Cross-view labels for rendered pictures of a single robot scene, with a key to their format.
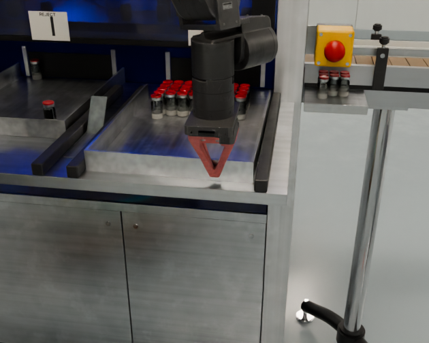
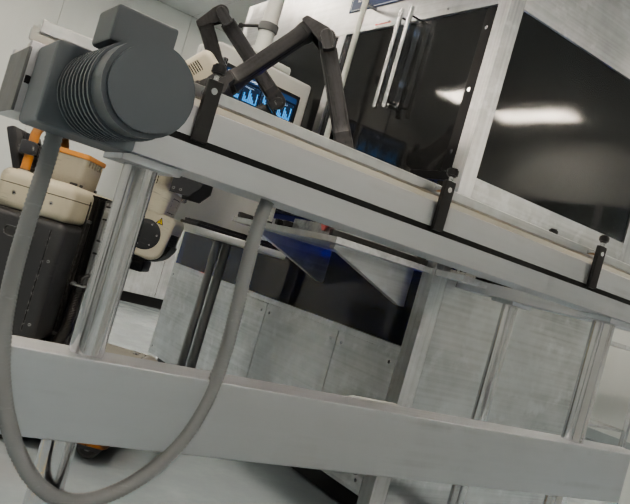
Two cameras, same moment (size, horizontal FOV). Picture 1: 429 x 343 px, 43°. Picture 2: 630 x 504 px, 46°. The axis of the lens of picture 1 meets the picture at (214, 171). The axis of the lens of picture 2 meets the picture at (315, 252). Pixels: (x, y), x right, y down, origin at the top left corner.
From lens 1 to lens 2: 1.99 m
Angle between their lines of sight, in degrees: 54
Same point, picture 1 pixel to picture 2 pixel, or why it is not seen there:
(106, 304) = not seen: hidden behind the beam
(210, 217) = (374, 342)
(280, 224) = (405, 355)
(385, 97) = (497, 290)
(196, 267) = (357, 382)
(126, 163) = (303, 225)
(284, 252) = (401, 379)
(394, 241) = not seen: outside the picture
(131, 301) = not seen: hidden behind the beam
